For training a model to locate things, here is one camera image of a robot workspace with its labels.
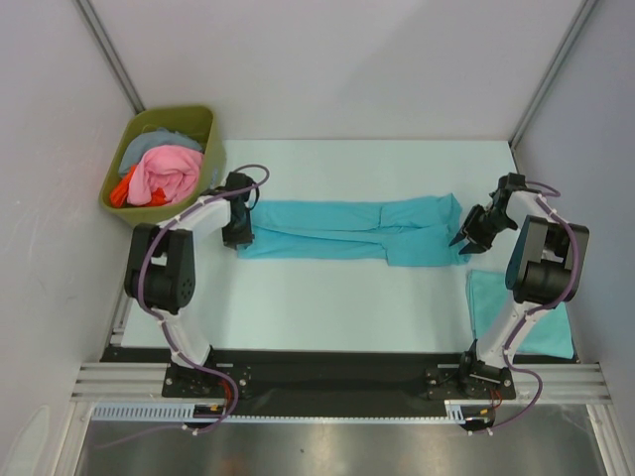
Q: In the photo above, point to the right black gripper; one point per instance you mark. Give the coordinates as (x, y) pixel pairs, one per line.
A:
(479, 242)

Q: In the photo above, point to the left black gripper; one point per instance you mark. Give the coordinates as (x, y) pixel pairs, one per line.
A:
(238, 239)

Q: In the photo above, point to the cyan blue t shirt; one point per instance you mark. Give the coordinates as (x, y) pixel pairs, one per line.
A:
(415, 232)

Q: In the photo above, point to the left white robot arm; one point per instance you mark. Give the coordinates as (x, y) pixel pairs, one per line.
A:
(160, 273)

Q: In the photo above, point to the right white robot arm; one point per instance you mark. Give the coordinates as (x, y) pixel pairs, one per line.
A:
(543, 271)

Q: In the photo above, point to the folded teal t shirt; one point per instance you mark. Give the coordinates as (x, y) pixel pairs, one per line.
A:
(486, 298)

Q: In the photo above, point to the pink t shirt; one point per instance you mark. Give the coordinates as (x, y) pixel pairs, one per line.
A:
(165, 175)

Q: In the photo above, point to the olive green plastic bin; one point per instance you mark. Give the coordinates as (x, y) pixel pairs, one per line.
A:
(195, 121)

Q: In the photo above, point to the orange red t shirt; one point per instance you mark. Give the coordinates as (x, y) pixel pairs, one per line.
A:
(121, 193)

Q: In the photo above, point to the grey blue t shirt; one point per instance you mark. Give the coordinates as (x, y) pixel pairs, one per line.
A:
(140, 145)

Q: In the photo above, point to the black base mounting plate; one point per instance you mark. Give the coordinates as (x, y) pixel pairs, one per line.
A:
(328, 381)

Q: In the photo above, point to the white slotted cable duct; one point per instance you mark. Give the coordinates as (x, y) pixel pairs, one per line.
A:
(444, 412)

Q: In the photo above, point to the aluminium extrusion rail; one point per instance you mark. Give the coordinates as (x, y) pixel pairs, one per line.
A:
(119, 382)

